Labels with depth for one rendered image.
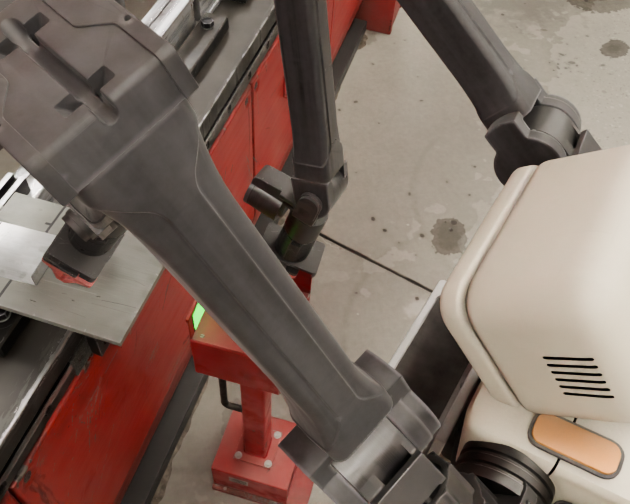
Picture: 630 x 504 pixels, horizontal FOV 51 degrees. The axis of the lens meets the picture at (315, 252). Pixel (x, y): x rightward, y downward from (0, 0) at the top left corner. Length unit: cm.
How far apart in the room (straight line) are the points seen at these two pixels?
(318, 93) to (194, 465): 124
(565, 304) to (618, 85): 273
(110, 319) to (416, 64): 229
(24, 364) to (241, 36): 85
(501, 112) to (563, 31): 266
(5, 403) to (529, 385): 72
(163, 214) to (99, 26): 8
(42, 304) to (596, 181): 69
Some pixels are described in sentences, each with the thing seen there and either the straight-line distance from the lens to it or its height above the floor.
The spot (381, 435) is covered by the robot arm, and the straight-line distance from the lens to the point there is 53.
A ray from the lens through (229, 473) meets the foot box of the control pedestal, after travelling 174.
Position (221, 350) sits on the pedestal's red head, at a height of 77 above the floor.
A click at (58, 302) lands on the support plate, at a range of 94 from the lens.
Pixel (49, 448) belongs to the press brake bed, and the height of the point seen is 73.
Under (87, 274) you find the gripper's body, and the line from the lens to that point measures 85.
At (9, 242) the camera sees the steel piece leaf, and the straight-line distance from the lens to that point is 102.
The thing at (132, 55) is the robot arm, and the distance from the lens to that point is 29.
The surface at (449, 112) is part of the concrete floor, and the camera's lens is 279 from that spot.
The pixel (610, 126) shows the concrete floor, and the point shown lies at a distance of 298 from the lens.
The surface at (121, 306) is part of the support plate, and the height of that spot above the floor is 100.
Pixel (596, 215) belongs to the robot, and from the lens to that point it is 55.
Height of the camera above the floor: 176
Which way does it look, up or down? 53 degrees down
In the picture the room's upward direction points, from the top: 5 degrees clockwise
